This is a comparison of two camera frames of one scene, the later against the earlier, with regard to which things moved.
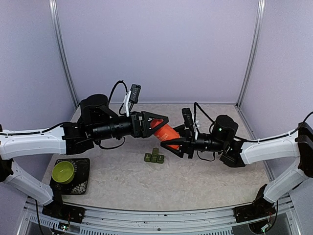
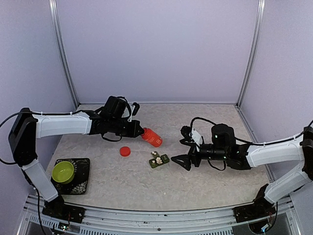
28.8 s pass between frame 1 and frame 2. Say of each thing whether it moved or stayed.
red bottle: moved
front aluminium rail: stayed
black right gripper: moved
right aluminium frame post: stayed
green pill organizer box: moved
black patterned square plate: stayed
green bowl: stayed
